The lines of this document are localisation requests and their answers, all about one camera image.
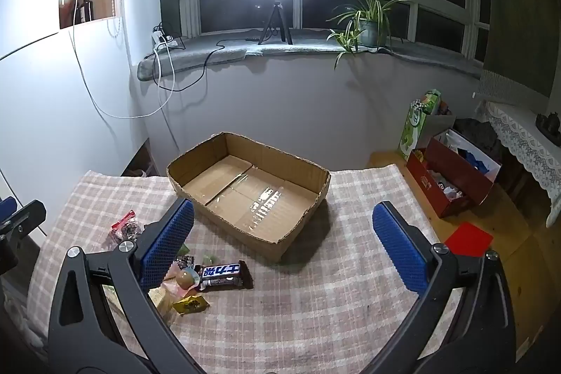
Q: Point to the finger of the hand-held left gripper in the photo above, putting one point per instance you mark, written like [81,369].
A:
[26,218]

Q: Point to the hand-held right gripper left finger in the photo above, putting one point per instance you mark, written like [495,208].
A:
[168,242]

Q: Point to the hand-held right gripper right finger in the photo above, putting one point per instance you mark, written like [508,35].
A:
[399,244]

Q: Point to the dark brown candy wrapper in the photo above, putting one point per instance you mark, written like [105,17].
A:
[185,262]

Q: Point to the brown egg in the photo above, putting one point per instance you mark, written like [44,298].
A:
[185,278]

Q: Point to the small green candy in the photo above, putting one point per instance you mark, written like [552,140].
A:
[207,258]

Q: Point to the red clear snack packet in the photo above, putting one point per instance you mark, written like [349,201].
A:
[125,229]

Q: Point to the clear bread packet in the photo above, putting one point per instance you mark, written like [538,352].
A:
[161,301]

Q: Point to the brown chocolate bar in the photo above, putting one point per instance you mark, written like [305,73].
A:
[223,275]

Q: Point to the yellow candy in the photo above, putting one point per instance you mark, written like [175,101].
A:
[190,304]

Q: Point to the shallow cardboard box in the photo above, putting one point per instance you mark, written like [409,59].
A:
[245,198]

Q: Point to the red envelope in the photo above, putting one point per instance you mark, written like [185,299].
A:
[468,239]

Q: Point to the red cardboard box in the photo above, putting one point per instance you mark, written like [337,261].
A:
[456,190]

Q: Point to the green gift bag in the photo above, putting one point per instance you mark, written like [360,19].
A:
[414,124]

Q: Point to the white lace tablecloth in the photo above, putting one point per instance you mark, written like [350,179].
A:
[521,137]

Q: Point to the dark figurine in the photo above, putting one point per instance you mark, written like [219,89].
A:
[548,123]

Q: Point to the white power strip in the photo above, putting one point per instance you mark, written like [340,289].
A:
[163,40]

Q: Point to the dark bottle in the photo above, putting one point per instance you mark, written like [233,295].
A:
[84,11]

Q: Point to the potted spider plant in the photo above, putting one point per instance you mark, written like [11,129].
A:
[368,28]

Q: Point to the black tripod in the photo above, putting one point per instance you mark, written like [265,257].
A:
[275,21]

